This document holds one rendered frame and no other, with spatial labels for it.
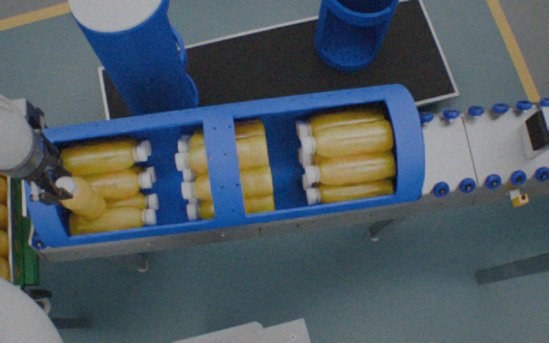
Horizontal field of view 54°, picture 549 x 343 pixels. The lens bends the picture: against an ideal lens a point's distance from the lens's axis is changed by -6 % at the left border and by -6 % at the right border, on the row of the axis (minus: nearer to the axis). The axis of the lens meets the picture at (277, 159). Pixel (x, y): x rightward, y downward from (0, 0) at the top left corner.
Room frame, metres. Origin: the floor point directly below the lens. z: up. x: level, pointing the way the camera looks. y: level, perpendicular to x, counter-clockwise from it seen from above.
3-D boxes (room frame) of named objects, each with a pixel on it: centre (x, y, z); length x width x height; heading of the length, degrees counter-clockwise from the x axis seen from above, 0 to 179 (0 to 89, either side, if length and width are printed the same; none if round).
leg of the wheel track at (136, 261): (0.19, 0.53, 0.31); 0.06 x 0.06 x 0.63; 12
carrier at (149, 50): (0.86, 0.49, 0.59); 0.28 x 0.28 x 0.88
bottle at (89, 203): (0.23, 0.43, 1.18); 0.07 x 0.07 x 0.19
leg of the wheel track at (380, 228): (0.40, -0.43, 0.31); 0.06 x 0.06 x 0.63; 12
